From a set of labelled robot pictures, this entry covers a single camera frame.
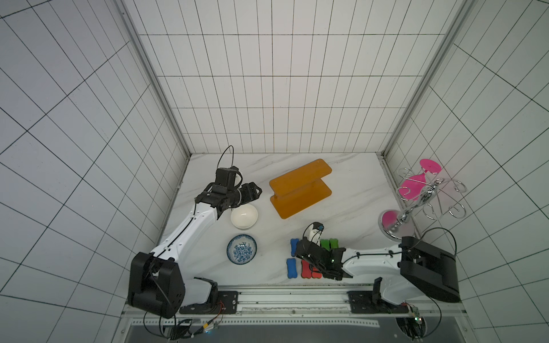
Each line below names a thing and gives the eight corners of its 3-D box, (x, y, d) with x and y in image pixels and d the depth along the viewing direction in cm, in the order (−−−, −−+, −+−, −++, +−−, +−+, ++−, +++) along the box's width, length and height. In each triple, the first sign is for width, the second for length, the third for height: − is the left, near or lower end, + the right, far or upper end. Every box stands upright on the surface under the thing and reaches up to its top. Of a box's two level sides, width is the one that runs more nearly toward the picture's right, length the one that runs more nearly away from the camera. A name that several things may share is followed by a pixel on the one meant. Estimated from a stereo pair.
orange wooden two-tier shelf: (283, 220, 96) (283, 203, 85) (269, 199, 103) (269, 181, 92) (331, 195, 105) (338, 177, 93) (316, 177, 112) (321, 158, 101)
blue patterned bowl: (226, 264, 82) (224, 261, 79) (230, 238, 89) (229, 234, 86) (256, 264, 82) (255, 261, 79) (257, 238, 89) (256, 234, 86)
